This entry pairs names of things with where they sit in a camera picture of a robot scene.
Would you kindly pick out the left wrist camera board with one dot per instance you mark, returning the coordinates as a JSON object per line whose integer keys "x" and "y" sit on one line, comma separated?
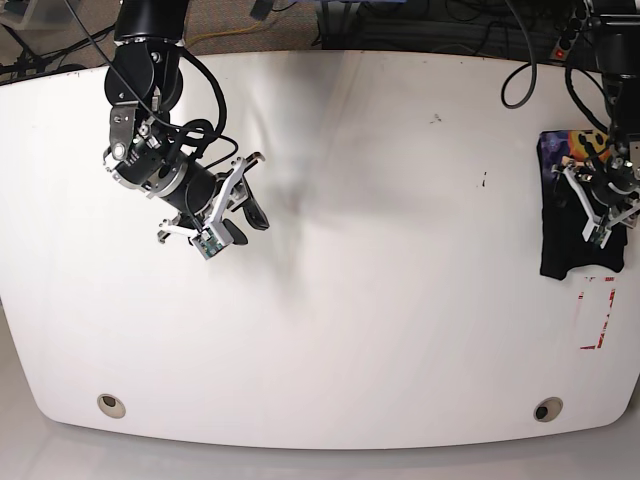
{"x": 599, "y": 236}

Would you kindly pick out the red tape rectangle marking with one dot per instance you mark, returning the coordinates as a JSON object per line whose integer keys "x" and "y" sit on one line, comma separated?
{"x": 593, "y": 311}

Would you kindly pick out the left table cable grommet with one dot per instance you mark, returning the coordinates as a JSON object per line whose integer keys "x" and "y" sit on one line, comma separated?
{"x": 111, "y": 406}

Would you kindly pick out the table cable grommet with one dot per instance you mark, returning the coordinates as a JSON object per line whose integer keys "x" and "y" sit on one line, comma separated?
{"x": 111, "y": 406}
{"x": 548, "y": 409}

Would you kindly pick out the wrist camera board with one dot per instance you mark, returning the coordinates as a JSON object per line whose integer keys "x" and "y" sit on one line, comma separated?
{"x": 599, "y": 236}
{"x": 212, "y": 240}

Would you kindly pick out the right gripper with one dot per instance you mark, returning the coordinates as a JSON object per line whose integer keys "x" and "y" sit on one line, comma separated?
{"x": 202, "y": 198}

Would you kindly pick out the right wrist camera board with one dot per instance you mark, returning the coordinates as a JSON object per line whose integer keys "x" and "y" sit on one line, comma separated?
{"x": 212, "y": 240}

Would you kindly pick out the right table cable grommet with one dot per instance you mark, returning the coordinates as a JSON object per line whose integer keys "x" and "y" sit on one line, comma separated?
{"x": 548, "y": 409}

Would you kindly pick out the black tripod stand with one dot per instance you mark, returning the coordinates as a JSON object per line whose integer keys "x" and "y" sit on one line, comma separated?
{"x": 27, "y": 54}

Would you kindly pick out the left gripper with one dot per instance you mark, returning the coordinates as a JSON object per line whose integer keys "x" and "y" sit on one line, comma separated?
{"x": 608, "y": 192}

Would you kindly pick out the black graphic T-shirt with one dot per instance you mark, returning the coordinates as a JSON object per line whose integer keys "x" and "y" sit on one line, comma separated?
{"x": 563, "y": 248}

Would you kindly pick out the black power strip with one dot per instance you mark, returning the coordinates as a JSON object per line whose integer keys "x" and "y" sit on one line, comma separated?
{"x": 570, "y": 30}

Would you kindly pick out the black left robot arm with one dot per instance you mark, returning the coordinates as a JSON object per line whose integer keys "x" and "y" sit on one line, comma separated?
{"x": 613, "y": 28}

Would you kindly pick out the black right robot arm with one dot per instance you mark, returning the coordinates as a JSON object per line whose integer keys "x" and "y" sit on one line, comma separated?
{"x": 149, "y": 153}

